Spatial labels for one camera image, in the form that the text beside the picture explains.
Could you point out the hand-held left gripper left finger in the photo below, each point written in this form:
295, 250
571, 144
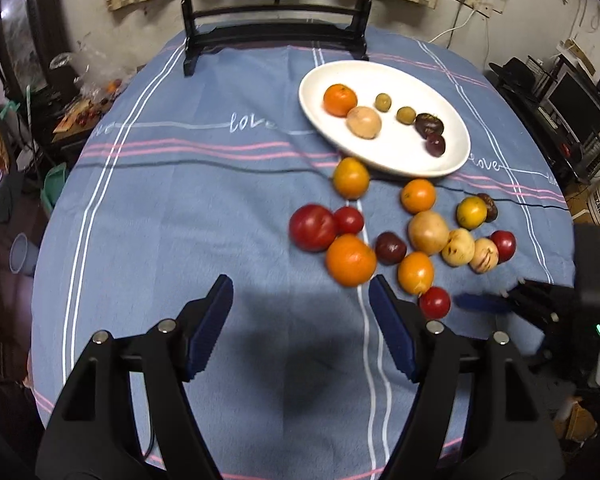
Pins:
210, 325

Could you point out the green plastic basin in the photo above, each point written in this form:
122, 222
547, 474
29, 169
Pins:
55, 185

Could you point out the grey plastic cup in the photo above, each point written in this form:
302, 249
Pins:
22, 255

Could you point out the cardboard box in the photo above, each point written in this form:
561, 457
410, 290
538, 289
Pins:
577, 205

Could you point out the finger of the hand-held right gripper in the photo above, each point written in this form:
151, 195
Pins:
480, 302
547, 295

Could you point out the black hat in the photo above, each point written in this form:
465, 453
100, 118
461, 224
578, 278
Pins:
515, 71

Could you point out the clear plastic bags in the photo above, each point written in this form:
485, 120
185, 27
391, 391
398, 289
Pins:
97, 70

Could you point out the dark purple fruit with calyx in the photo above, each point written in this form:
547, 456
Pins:
428, 124

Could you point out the dark red plum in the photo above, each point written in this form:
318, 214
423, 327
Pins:
435, 145
390, 248

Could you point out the tan round fruit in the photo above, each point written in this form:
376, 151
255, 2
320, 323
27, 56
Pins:
364, 121
428, 232

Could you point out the small red fruit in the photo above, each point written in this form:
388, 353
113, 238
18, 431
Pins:
350, 220
434, 302
506, 246

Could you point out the blue striped tablecloth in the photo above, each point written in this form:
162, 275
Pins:
180, 220

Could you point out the dark brown mangosteen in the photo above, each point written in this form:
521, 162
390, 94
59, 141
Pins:
492, 207

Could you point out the beige speckled fruit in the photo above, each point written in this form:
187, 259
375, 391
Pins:
483, 255
457, 246

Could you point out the large orange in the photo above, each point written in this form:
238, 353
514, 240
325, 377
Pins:
351, 260

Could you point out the black wooden stand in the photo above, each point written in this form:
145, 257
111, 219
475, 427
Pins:
280, 27

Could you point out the dark wooden cabinet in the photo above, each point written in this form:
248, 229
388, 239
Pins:
30, 40

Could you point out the white oval plate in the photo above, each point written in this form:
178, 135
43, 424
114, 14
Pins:
410, 80

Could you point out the yellowish orange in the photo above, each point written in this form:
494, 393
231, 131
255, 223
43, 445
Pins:
471, 212

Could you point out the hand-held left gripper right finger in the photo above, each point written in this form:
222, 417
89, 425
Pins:
392, 325

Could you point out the small green fruit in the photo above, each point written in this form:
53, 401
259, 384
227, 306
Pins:
405, 114
383, 102

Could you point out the large red apple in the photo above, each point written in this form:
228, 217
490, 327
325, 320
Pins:
312, 227

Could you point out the computer monitor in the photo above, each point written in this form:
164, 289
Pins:
577, 102

